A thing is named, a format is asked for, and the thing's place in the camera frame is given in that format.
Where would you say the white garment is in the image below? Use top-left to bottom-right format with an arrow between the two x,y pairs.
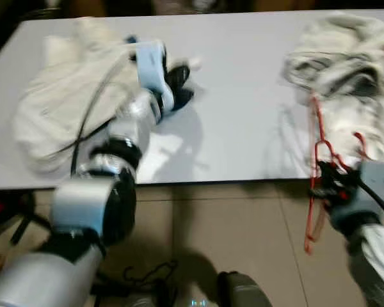
280,14 -> 384,187
13,18 -> 204,178

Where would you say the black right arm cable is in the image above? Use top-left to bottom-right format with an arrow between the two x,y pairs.
353,178 -> 384,226

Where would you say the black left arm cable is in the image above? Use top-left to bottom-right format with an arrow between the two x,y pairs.
67,56 -> 134,178

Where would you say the grey robot right leg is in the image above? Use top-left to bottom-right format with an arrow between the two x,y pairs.
216,271 -> 274,307

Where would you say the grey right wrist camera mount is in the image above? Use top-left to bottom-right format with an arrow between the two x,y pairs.
330,160 -> 384,232

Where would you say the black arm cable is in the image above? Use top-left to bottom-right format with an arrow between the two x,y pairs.
353,178 -> 384,226
67,56 -> 134,178

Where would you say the red wire hanger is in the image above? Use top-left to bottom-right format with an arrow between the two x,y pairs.
303,95 -> 373,255

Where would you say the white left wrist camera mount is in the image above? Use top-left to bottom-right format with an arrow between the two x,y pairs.
134,40 -> 175,114

